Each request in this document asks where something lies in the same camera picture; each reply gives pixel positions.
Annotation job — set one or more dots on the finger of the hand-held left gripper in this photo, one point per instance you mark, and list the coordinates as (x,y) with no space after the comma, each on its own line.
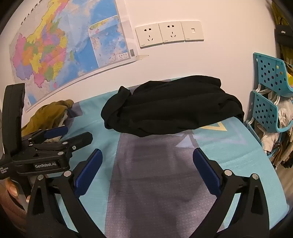
(57,131)
(80,139)

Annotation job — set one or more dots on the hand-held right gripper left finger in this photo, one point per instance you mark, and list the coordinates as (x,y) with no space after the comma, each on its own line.
(91,166)

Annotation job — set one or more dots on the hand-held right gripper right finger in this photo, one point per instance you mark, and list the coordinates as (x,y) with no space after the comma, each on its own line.
(206,170)

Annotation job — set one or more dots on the black coat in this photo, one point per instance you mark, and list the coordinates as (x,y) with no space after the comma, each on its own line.
(174,105)

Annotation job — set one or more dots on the person's left hand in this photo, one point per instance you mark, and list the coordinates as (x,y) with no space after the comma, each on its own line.
(12,188)

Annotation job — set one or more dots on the mustard garment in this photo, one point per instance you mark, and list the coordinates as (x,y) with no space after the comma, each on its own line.
(45,114)

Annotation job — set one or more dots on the crumpled beige cloth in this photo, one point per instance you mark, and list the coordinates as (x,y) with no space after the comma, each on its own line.
(270,137)

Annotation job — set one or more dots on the clear tape strip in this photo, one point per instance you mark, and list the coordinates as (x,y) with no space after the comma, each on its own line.
(142,56)

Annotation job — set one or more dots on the small yellow item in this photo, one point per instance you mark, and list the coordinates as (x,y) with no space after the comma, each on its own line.
(290,80)

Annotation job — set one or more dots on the black bag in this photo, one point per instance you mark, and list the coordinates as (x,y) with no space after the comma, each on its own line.
(283,34)

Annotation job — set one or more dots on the yellow hanging garment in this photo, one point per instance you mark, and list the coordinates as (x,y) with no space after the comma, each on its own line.
(280,13)

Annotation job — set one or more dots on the colourful wall map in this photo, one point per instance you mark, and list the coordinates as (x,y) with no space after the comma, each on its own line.
(57,45)

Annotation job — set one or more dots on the white wall socket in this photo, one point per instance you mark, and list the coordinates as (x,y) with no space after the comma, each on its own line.
(148,35)
(171,32)

